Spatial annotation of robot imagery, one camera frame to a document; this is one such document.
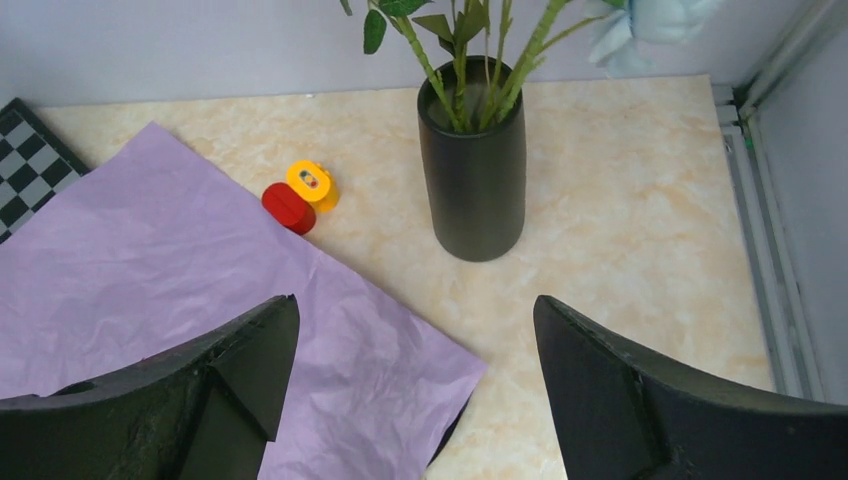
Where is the blue hydrangea flower stem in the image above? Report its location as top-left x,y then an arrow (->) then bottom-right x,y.
481,0 -> 722,127

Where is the red toy block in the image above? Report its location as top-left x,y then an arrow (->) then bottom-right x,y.
261,182 -> 316,236

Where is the pink rose flower stem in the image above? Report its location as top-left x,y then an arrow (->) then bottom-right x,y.
362,0 -> 464,131

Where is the pink and purple wrapping paper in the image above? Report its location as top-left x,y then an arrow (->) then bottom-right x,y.
1,123 -> 486,479

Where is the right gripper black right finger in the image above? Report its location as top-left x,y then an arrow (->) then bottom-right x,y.
533,295 -> 847,479

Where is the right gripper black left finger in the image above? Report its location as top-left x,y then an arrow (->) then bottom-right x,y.
1,295 -> 300,479

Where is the cream rose flower stem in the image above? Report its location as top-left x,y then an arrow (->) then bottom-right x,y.
493,0 -> 570,123

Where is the dark brown tall vase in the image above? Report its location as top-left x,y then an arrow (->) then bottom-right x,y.
417,81 -> 527,262

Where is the yellow toy ring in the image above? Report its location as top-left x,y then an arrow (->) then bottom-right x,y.
286,159 -> 341,215

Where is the black and white checkerboard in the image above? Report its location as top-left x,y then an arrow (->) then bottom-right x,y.
1,98 -> 90,241

